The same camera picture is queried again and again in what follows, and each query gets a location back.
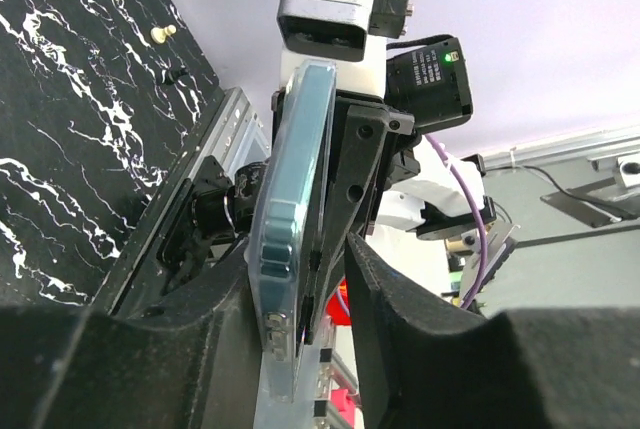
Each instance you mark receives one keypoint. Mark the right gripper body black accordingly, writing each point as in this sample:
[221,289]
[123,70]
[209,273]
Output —
[295,151]

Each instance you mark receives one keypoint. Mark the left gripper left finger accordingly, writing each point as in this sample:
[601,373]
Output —
[191,360]

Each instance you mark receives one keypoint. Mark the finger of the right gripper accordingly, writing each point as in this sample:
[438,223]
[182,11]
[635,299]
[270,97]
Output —
[346,189]

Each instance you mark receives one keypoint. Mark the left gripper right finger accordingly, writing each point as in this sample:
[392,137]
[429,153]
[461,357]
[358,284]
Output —
[425,363]

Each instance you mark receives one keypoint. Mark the dark phone blue edge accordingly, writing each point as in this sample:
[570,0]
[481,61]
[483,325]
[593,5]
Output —
[309,102]

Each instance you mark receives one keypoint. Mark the clear phone case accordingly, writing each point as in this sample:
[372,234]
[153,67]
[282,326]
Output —
[276,301]

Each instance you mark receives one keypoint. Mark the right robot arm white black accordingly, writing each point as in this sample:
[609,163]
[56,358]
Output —
[431,193]

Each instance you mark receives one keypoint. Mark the small cream peg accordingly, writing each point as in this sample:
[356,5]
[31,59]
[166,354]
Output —
[159,35]

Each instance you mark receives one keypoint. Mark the aluminium frame rail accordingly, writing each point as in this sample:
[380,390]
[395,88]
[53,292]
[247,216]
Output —
[237,138]

